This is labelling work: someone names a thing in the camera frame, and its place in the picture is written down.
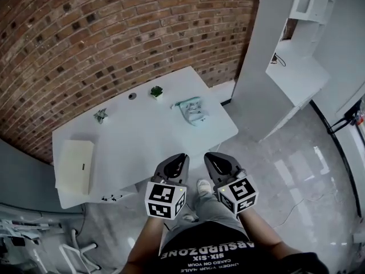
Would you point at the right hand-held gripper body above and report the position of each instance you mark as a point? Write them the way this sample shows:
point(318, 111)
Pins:
point(239, 193)

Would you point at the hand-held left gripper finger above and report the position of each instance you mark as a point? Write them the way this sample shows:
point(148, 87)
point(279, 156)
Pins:
point(163, 165)
point(185, 173)

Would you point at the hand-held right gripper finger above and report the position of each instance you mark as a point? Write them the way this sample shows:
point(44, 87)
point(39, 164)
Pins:
point(235, 164)
point(207, 164)

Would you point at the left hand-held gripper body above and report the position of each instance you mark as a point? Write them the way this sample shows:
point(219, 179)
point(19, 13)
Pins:
point(159, 198)

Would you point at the person's right forearm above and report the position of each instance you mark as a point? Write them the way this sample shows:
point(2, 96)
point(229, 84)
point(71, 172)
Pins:
point(262, 233)

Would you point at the person's left forearm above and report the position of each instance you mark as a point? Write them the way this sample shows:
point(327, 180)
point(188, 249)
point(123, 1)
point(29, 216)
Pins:
point(145, 244)

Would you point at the person's white shoe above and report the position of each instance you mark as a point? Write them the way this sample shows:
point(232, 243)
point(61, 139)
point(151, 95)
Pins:
point(204, 187)

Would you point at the person's black printed t-shirt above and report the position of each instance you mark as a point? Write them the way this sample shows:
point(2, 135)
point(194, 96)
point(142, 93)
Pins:
point(214, 238)

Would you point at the dark green succulent in pot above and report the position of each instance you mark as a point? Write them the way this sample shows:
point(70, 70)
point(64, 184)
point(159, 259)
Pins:
point(157, 92)

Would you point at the pale green leafy potted plant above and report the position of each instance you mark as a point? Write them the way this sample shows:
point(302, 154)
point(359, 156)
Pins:
point(100, 116)

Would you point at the cream flat box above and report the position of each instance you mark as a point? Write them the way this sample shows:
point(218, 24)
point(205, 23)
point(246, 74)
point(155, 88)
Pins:
point(75, 167)

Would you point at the white shelf cabinet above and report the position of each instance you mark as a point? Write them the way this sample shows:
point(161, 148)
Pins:
point(256, 67)

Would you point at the black metal rack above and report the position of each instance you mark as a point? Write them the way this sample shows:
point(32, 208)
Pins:
point(330, 130)

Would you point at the white chair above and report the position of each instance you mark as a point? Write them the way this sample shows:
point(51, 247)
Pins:
point(65, 250)

